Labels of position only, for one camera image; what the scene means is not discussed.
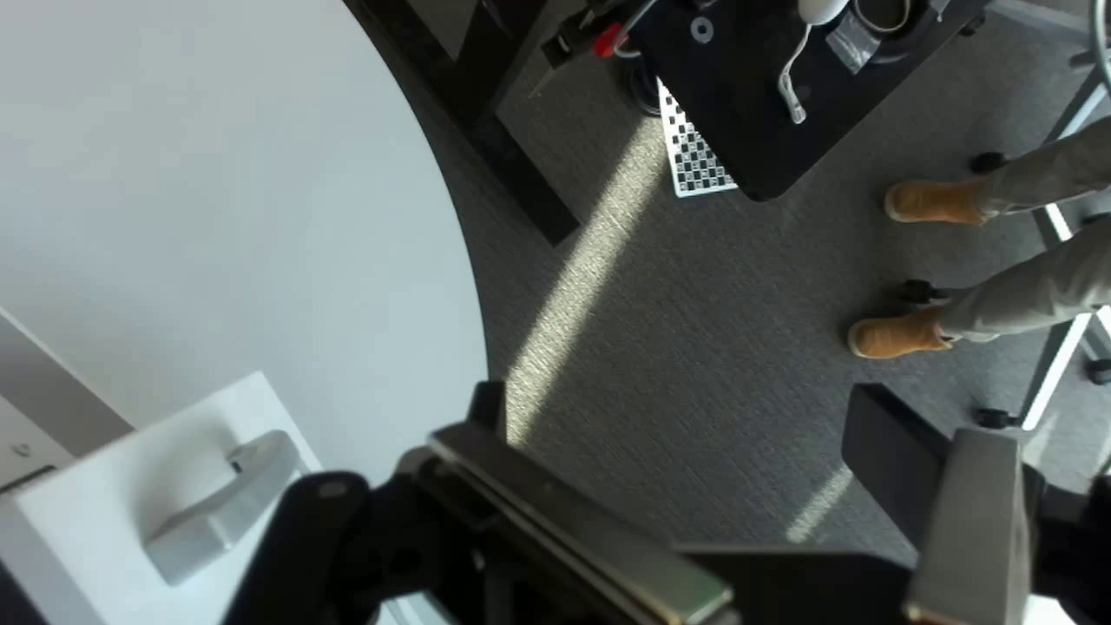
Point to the grey trouser leg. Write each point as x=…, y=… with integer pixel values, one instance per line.
x=1053, y=176
x=1030, y=296

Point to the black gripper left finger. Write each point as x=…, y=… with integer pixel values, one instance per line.
x=579, y=531

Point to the white toy kitchen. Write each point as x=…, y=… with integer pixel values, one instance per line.
x=48, y=403

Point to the black equipment board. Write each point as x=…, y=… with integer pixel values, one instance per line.
x=742, y=80

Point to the black table leg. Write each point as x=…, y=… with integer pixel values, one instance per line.
x=498, y=126

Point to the tan work boots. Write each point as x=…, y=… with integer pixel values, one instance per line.
x=1060, y=358

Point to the round white table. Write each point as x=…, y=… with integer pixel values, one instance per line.
x=229, y=176

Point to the small white cabinet door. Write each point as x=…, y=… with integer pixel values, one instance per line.
x=92, y=497

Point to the tan shoe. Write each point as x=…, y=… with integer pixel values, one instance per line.
x=932, y=201
x=897, y=335

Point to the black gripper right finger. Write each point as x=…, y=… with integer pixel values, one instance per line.
x=972, y=521

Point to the white perforated plate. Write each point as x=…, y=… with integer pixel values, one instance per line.
x=691, y=157

